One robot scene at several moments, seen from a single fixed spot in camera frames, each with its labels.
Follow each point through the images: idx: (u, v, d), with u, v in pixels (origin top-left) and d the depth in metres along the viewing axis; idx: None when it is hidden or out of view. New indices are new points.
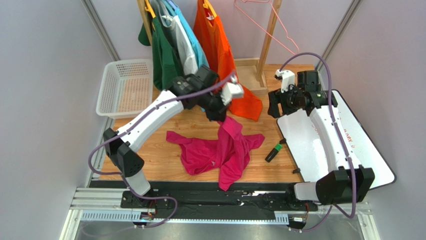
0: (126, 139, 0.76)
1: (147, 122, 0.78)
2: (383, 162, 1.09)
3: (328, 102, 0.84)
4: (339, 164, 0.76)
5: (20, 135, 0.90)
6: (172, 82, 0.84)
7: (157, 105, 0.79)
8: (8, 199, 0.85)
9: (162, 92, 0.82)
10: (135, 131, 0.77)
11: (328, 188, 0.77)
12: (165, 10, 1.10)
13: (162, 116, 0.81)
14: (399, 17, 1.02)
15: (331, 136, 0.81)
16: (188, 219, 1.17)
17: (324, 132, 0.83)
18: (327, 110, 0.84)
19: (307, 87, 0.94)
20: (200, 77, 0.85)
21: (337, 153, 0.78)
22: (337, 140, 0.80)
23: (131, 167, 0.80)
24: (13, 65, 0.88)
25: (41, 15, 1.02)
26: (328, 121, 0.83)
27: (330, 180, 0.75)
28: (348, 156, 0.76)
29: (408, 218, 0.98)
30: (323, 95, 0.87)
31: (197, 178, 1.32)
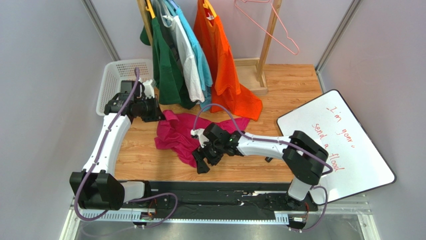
0: (98, 169, 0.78)
1: (108, 145, 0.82)
2: (382, 162, 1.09)
3: (241, 134, 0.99)
4: (281, 150, 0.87)
5: (20, 135, 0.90)
6: (107, 106, 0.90)
7: (108, 127, 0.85)
8: (8, 198, 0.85)
9: (105, 117, 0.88)
10: (103, 157, 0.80)
11: (300, 172, 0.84)
12: (166, 10, 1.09)
13: (118, 135, 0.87)
14: (399, 17, 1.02)
15: (260, 146, 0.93)
16: (189, 219, 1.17)
17: (257, 150, 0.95)
18: (243, 139, 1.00)
19: (221, 140, 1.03)
20: (127, 91, 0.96)
21: (273, 148, 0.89)
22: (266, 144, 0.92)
23: (117, 197, 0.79)
24: (13, 64, 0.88)
25: (41, 15, 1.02)
26: (249, 142, 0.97)
27: (294, 166, 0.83)
28: (279, 141, 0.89)
29: (408, 219, 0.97)
30: (234, 137, 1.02)
31: (197, 178, 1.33)
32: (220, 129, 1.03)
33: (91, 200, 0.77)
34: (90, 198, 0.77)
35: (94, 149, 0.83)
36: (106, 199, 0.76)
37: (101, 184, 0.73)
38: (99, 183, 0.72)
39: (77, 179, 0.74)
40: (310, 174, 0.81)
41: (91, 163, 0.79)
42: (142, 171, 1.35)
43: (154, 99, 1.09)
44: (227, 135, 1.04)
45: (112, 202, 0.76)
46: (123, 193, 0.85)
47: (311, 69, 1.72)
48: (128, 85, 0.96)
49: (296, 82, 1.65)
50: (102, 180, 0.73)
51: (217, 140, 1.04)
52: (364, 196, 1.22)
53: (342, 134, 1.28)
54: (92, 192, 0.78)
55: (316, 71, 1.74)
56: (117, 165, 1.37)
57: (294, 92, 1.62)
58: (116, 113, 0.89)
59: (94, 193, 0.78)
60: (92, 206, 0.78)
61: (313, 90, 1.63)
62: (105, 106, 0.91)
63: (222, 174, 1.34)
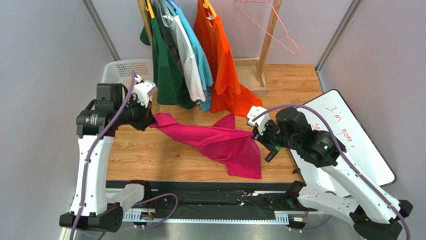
0: (87, 211, 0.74)
1: (92, 181, 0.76)
2: (381, 161, 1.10)
3: (340, 151, 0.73)
4: (388, 217, 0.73)
5: (20, 134, 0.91)
6: (79, 124, 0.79)
7: (86, 159, 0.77)
8: (8, 199, 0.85)
9: (80, 140, 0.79)
10: (89, 197, 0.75)
11: (376, 235, 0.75)
12: (166, 10, 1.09)
13: (100, 164, 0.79)
14: (399, 17, 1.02)
15: (360, 190, 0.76)
16: (188, 219, 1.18)
17: (351, 186, 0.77)
18: (342, 161, 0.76)
19: (300, 135, 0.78)
20: (105, 98, 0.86)
21: (378, 204, 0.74)
22: (369, 190, 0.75)
23: (114, 221, 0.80)
24: (13, 64, 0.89)
25: (41, 15, 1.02)
26: (351, 175, 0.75)
27: (380, 231, 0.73)
28: (390, 205, 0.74)
29: (409, 219, 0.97)
30: (328, 144, 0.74)
31: (197, 178, 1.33)
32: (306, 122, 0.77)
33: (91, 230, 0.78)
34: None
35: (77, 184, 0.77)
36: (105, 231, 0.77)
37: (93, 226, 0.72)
38: (92, 226, 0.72)
39: (67, 223, 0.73)
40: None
41: (78, 205, 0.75)
42: (142, 171, 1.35)
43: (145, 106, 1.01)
44: (311, 131, 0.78)
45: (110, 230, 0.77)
46: (121, 208, 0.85)
47: (311, 69, 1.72)
48: (106, 90, 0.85)
49: (296, 82, 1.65)
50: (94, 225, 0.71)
51: (296, 134, 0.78)
52: None
53: (342, 134, 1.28)
54: None
55: (316, 71, 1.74)
56: (117, 165, 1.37)
57: (293, 92, 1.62)
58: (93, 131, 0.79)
59: None
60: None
61: (313, 90, 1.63)
62: (77, 124, 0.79)
63: (222, 174, 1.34)
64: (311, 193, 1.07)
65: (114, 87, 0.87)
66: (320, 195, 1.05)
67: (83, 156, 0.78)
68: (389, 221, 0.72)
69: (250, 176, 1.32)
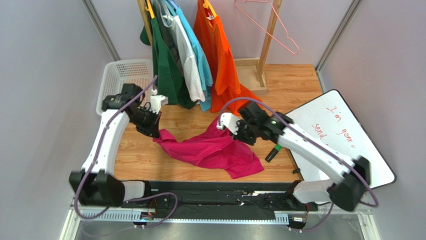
0: (98, 168, 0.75)
1: (107, 143, 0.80)
2: (382, 162, 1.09)
3: (285, 124, 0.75)
4: (340, 172, 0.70)
5: (20, 134, 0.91)
6: (105, 101, 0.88)
7: (106, 125, 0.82)
8: (8, 198, 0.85)
9: (102, 113, 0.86)
10: (102, 156, 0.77)
11: (343, 198, 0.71)
12: (166, 10, 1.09)
13: (116, 133, 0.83)
14: (399, 17, 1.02)
15: (312, 152, 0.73)
16: (188, 219, 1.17)
17: (303, 152, 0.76)
18: (289, 131, 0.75)
19: (256, 121, 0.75)
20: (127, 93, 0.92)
21: (329, 162, 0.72)
22: (319, 151, 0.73)
23: (116, 196, 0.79)
24: (13, 64, 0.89)
25: (41, 16, 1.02)
26: (299, 139, 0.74)
27: (342, 191, 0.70)
28: (340, 160, 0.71)
29: (409, 219, 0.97)
30: (277, 119, 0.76)
31: (197, 178, 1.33)
32: (258, 106, 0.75)
33: (92, 200, 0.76)
34: (90, 197, 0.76)
35: (92, 147, 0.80)
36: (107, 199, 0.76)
37: (101, 182, 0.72)
38: (100, 181, 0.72)
39: (77, 178, 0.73)
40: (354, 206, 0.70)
41: (90, 162, 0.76)
42: (142, 171, 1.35)
43: (156, 115, 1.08)
44: (265, 115, 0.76)
45: (112, 199, 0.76)
46: (124, 190, 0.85)
47: (310, 69, 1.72)
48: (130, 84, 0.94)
49: (296, 82, 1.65)
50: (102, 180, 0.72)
51: (250, 120, 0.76)
52: (364, 196, 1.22)
53: (342, 134, 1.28)
54: (92, 191, 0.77)
55: (316, 71, 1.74)
56: (117, 165, 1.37)
57: (293, 92, 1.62)
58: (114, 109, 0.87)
59: (94, 191, 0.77)
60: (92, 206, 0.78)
61: (313, 90, 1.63)
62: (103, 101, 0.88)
63: (222, 174, 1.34)
64: (303, 185, 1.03)
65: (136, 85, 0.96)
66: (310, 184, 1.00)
67: (103, 125, 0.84)
68: (342, 177, 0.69)
69: (252, 173, 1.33)
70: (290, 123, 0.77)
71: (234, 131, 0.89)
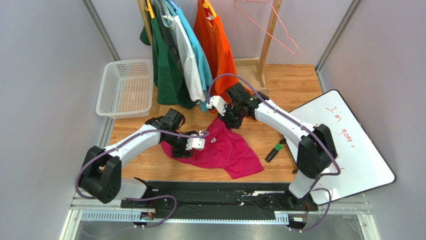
0: (114, 154, 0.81)
1: (133, 142, 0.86)
2: (382, 162, 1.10)
3: (261, 100, 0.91)
4: (300, 136, 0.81)
5: (20, 134, 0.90)
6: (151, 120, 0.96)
7: (142, 131, 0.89)
8: (8, 199, 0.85)
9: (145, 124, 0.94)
10: (124, 149, 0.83)
11: (305, 161, 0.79)
12: (166, 10, 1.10)
13: (144, 142, 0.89)
14: (399, 17, 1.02)
15: (279, 121, 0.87)
16: (188, 219, 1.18)
17: (274, 122, 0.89)
18: (263, 105, 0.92)
19: (239, 98, 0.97)
20: (170, 118, 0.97)
21: (292, 128, 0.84)
22: (286, 120, 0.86)
23: (110, 189, 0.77)
24: (12, 65, 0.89)
25: (41, 16, 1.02)
26: (270, 112, 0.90)
27: (303, 154, 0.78)
28: (302, 126, 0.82)
29: (409, 219, 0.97)
30: (255, 98, 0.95)
31: (197, 178, 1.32)
32: (241, 88, 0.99)
33: (89, 180, 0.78)
34: (91, 176, 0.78)
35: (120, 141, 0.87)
36: (101, 184, 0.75)
37: (108, 165, 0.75)
38: (108, 164, 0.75)
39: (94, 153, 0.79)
40: (313, 168, 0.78)
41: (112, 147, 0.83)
42: (142, 171, 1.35)
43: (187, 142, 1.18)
44: (248, 95, 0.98)
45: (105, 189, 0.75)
46: (116, 195, 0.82)
47: (310, 70, 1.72)
48: (175, 113, 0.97)
49: (296, 82, 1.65)
50: (112, 163, 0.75)
51: (235, 98, 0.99)
52: (364, 196, 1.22)
53: (342, 134, 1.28)
54: (95, 174, 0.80)
55: (316, 71, 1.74)
56: None
57: (293, 92, 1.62)
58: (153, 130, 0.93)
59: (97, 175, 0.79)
60: (86, 186, 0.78)
61: (313, 90, 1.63)
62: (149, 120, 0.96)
63: (222, 174, 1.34)
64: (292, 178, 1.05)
65: (180, 115, 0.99)
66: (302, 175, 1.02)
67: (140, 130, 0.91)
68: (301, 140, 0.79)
69: (252, 173, 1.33)
70: (266, 100, 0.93)
71: (221, 113, 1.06)
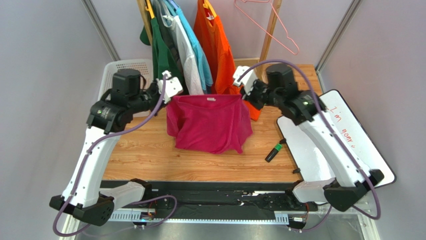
0: (76, 202, 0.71)
1: (88, 172, 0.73)
2: (382, 162, 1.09)
3: (319, 110, 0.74)
4: (354, 180, 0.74)
5: (20, 135, 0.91)
6: (92, 112, 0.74)
7: (87, 151, 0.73)
8: (8, 199, 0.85)
9: (87, 131, 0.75)
10: (81, 188, 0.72)
11: (341, 199, 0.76)
12: (166, 10, 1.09)
13: (101, 157, 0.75)
14: (399, 17, 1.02)
15: (333, 150, 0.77)
16: (189, 219, 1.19)
17: (324, 144, 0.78)
18: (319, 119, 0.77)
19: (286, 92, 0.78)
20: (119, 91, 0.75)
21: (347, 167, 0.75)
22: (340, 151, 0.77)
23: (101, 216, 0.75)
24: (13, 65, 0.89)
25: (41, 16, 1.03)
26: (326, 133, 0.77)
27: (346, 195, 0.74)
28: (359, 169, 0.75)
29: (409, 220, 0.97)
30: (310, 101, 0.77)
31: (197, 178, 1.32)
32: (292, 78, 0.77)
33: None
34: None
35: (74, 172, 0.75)
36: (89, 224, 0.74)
37: (78, 217, 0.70)
38: (76, 217, 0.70)
39: (56, 206, 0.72)
40: (346, 207, 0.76)
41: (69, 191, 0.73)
42: (142, 171, 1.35)
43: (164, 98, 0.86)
44: (297, 88, 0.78)
45: (96, 223, 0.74)
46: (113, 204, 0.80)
47: (310, 70, 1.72)
48: (122, 84, 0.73)
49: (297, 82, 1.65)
50: (78, 215, 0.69)
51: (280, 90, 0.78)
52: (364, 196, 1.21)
53: (342, 134, 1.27)
54: None
55: (316, 71, 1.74)
56: (117, 165, 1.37)
57: None
58: (102, 124, 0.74)
59: None
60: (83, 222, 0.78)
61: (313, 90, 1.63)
62: (89, 114, 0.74)
63: (222, 174, 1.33)
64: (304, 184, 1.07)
65: (130, 79, 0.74)
66: (309, 183, 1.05)
67: (86, 146, 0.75)
68: (356, 185, 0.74)
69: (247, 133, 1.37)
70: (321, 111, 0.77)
71: (247, 92, 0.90)
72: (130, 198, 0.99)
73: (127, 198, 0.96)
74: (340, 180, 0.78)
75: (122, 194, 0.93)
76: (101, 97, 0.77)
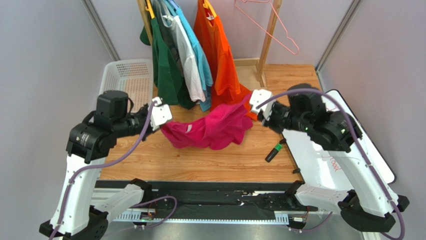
0: (64, 230, 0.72)
1: (72, 202, 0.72)
2: (383, 162, 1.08)
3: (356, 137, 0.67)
4: (384, 212, 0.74)
5: (20, 134, 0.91)
6: (71, 139, 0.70)
7: (70, 182, 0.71)
8: (8, 199, 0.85)
9: (68, 157, 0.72)
10: (68, 217, 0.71)
11: (366, 224, 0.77)
12: (166, 10, 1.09)
13: (85, 185, 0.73)
14: (399, 17, 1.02)
15: (366, 181, 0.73)
16: (188, 219, 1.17)
17: (356, 174, 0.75)
18: (356, 149, 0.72)
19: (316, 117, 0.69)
20: (103, 113, 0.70)
21: (379, 199, 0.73)
22: (374, 182, 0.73)
23: (95, 234, 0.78)
24: (13, 64, 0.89)
25: (41, 16, 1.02)
26: (361, 164, 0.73)
27: (373, 224, 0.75)
28: (390, 200, 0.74)
29: (409, 220, 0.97)
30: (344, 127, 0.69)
31: (197, 178, 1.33)
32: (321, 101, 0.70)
33: None
34: None
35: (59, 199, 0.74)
36: None
37: None
38: None
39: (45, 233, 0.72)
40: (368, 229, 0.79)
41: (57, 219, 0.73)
42: (142, 171, 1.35)
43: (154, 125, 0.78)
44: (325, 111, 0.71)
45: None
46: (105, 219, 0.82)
47: (311, 70, 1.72)
48: (104, 108, 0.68)
49: (297, 82, 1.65)
50: None
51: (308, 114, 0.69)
52: None
53: None
54: None
55: (316, 71, 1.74)
56: (117, 165, 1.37)
57: None
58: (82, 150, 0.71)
59: None
60: None
61: None
62: (69, 139, 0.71)
63: (222, 174, 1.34)
64: (308, 189, 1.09)
65: (116, 102, 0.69)
66: (316, 189, 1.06)
67: (69, 175, 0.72)
68: (385, 216, 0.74)
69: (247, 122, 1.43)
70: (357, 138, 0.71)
71: (266, 117, 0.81)
72: (128, 202, 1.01)
73: (125, 202, 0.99)
74: (366, 207, 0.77)
75: (117, 205, 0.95)
76: (84, 119, 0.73)
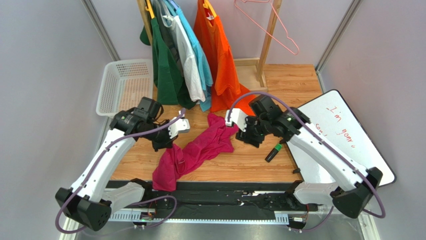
0: (84, 193, 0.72)
1: (101, 167, 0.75)
2: (383, 162, 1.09)
3: (302, 123, 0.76)
4: (354, 182, 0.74)
5: (20, 135, 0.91)
6: (116, 118, 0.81)
7: (106, 147, 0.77)
8: (8, 200, 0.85)
9: (109, 132, 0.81)
10: (92, 180, 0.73)
11: (347, 204, 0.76)
12: (166, 10, 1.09)
13: (115, 158, 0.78)
14: (399, 17, 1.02)
15: (327, 157, 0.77)
16: (188, 219, 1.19)
17: (316, 154, 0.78)
18: (305, 131, 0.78)
19: (269, 114, 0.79)
20: (143, 109, 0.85)
21: (343, 170, 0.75)
22: (334, 157, 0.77)
23: (99, 218, 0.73)
24: (13, 65, 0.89)
25: (41, 16, 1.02)
26: (314, 142, 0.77)
27: (350, 200, 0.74)
28: (355, 169, 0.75)
29: (408, 220, 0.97)
30: (292, 117, 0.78)
31: (197, 178, 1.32)
32: (271, 101, 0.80)
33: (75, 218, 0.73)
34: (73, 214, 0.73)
35: (88, 166, 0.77)
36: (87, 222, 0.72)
37: (81, 209, 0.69)
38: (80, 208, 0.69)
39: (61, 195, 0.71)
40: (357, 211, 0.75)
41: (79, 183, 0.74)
42: (142, 171, 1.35)
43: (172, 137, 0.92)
44: (278, 109, 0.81)
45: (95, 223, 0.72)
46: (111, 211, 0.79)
47: (310, 70, 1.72)
48: (148, 105, 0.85)
49: (296, 82, 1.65)
50: (83, 207, 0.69)
51: (263, 114, 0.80)
52: None
53: (342, 134, 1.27)
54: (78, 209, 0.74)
55: (316, 71, 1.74)
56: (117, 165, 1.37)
57: (294, 92, 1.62)
58: (122, 129, 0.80)
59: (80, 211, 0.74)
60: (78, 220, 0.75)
61: (313, 90, 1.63)
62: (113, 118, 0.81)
63: (222, 174, 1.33)
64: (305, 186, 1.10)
65: (155, 105, 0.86)
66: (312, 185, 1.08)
67: (105, 144, 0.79)
68: (356, 187, 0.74)
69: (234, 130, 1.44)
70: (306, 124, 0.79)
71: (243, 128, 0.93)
72: (128, 201, 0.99)
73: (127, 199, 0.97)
74: (342, 186, 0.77)
75: (119, 197, 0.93)
76: None
